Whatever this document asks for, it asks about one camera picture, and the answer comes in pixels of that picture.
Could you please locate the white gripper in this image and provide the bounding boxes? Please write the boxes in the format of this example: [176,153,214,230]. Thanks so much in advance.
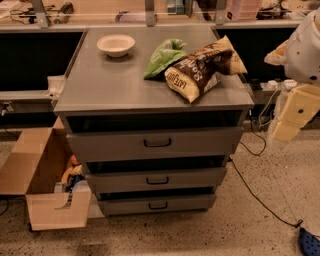
[264,41,320,142]

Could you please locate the grey top drawer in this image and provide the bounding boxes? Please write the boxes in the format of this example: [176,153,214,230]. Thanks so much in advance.
[67,127,243,162]

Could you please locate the grey drawer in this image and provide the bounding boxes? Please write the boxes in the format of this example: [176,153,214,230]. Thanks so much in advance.
[67,127,243,162]
[99,194,216,216]
[86,167,226,193]

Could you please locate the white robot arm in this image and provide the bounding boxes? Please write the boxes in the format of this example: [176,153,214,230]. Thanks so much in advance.
[264,8,320,143]

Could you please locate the grey drawer cabinet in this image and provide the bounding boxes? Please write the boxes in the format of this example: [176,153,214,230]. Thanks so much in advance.
[55,25,253,217]

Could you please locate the grey middle drawer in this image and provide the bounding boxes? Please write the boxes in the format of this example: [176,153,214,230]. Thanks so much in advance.
[86,167,226,193]

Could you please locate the grey bottom drawer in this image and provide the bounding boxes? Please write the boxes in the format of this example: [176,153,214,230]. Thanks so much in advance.
[99,194,216,216]

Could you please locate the open cardboard box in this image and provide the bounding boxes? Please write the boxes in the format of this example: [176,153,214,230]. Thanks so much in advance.
[0,120,92,231]

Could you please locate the white power strip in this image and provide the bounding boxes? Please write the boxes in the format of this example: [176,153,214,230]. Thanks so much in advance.
[267,79,297,90]

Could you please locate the brown and cream chip bag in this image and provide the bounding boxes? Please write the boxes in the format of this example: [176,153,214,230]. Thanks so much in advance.
[164,36,247,103]

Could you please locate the pink storage box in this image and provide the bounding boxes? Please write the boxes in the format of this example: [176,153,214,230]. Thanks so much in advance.
[226,0,262,21]

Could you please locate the green chip bag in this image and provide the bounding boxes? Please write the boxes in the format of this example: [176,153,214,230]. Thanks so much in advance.
[144,38,187,79]

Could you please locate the blue perforated shoe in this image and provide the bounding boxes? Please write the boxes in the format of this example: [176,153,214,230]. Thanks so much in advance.
[298,228,320,256]

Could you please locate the white bowl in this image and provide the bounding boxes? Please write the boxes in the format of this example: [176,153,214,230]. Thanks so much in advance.
[97,34,135,58]

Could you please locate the toys inside cardboard box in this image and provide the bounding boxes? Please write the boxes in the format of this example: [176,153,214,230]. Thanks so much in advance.
[54,155,85,193]

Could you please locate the black floor cable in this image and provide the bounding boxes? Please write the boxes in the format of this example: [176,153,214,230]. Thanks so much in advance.
[230,114,304,229]

